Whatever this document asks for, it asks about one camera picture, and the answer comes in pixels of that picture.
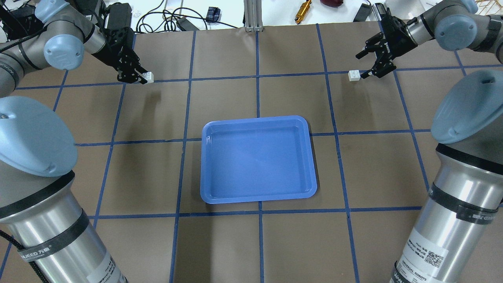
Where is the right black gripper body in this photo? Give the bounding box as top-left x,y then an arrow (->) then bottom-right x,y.
366,15 -> 417,73

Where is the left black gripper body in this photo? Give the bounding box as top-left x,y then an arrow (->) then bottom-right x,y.
94,28 -> 141,82

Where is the white block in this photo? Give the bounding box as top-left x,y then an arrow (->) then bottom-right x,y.
347,70 -> 361,82
142,72 -> 154,84

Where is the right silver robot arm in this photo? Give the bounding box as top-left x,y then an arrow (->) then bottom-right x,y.
356,0 -> 503,283

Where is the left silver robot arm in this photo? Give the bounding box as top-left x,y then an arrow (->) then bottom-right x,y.
0,0 -> 153,283

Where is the blue plastic tray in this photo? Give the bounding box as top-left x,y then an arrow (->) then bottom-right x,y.
200,115 -> 318,204

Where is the black power adapter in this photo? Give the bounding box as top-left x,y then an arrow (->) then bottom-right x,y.
353,4 -> 372,22

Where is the gold cylindrical tool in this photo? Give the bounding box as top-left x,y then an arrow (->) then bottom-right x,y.
294,0 -> 312,24

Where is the small blue black device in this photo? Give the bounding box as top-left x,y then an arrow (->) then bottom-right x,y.
206,6 -> 221,23

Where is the aluminium frame post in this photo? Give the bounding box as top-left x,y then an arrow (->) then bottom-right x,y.
244,0 -> 264,32

